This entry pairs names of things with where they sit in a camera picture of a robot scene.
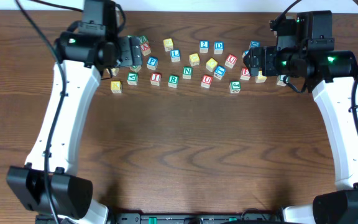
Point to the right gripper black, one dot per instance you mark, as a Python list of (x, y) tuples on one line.
[(255, 61)]

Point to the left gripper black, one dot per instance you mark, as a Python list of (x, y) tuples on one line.
[(134, 50)]

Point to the red E block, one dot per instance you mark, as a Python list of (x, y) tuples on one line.
[(245, 74)]

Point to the red u block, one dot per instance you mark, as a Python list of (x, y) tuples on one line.
[(206, 81), (230, 61)]

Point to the green R block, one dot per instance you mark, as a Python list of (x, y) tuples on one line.
[(173, 81)]

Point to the green N block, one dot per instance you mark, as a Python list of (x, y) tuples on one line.
[(187, 73)]

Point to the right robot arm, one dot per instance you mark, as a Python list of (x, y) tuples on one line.
[(305, 49)]

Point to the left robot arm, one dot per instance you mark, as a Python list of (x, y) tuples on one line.
[(48, 183)]

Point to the red A block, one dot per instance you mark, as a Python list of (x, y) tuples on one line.
[(145, 49)]

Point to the green Z block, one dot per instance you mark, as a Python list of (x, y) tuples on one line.
[(143, 39)]

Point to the blue D block right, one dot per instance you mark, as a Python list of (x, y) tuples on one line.
[(254, 44)]

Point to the blue d block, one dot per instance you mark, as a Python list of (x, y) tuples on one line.
[(254, 44), (218, 48)]

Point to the yellow S block right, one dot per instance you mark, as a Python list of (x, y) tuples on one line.
[(260, 78)]

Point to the yellow s block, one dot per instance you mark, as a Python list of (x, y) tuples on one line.
[(260, 78), (168, 44)]

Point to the blue 5 block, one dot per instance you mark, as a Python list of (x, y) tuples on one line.
[(245, 53)]

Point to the green B block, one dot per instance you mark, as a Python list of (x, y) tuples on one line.
[(135, 68)]

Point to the green 4 block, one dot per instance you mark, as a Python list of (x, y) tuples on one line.
[(280, 80)]

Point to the yellow C block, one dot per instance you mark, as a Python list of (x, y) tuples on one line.
[(113, 71)]

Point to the blue P block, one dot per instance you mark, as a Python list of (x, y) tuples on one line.
[(152, 63)]

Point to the yellow S block top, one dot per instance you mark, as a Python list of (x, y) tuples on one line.
[(168, 44)]

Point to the green J block lower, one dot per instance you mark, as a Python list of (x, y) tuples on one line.
[(235, 87)]

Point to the red I block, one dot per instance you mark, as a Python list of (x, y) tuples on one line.
[(155, 79)]

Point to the yellow K block left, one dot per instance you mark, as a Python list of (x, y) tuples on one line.
[(116, 87)]

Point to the blue T block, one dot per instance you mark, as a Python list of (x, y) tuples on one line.
[(219, 72)]

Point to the blue L block centre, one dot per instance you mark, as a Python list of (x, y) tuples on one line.
[(175, 55)]

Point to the blue D block centre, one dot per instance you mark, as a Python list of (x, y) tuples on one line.
[(218, 48)]

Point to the yellow O block right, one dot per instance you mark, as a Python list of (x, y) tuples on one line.
[(211, 64)]

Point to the yellow o block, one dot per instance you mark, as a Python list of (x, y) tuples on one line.
[(194, 59), (211, 64)]

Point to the blue 2 block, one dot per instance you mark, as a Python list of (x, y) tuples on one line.
[(204, 46)]

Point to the yellow O block left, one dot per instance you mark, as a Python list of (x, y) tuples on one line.
[(194, 59)]

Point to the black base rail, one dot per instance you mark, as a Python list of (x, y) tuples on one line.
[(136, 218)]

